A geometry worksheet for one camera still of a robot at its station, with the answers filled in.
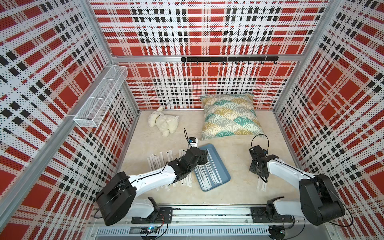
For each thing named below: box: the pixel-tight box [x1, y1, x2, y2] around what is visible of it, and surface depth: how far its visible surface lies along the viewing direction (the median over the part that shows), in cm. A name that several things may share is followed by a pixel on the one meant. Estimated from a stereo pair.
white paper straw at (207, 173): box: [195, 155, 218, 191], surface depth 88 cm
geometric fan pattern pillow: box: [200, 93, 265, 141], surface depth 96 cm
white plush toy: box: [148, 105, 180, 137], surface depth 107 cm
